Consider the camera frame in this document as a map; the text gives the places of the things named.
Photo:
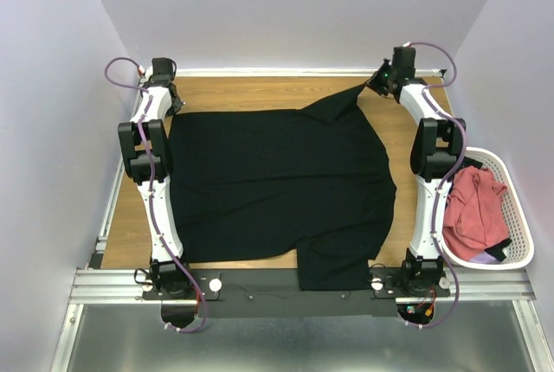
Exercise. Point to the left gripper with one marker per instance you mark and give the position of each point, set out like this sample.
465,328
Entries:
175,108

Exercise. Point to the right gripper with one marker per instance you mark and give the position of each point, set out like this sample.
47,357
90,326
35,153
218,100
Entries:
372,81

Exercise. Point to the black t shirt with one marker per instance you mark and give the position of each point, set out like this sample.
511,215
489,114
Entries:
254,185

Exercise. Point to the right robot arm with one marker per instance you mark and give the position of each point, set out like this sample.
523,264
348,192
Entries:
437,153

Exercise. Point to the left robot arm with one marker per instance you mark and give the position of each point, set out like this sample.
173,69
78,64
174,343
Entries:
148,162

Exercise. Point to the pink shirt in basket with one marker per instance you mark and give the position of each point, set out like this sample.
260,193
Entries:
473,219

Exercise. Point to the white laundry basket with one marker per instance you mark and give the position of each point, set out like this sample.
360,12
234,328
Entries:
520,252

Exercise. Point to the lavender garment in basket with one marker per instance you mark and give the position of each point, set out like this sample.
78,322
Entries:
484,258

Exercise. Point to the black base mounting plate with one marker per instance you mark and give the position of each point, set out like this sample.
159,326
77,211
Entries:
257,293

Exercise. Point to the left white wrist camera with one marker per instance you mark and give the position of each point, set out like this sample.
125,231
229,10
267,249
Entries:
145,73

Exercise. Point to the aluminium back table rail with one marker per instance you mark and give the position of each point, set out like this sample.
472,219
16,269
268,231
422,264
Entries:
235,72

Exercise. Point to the aluminium front frame rail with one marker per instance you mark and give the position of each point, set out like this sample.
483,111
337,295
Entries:
111,326

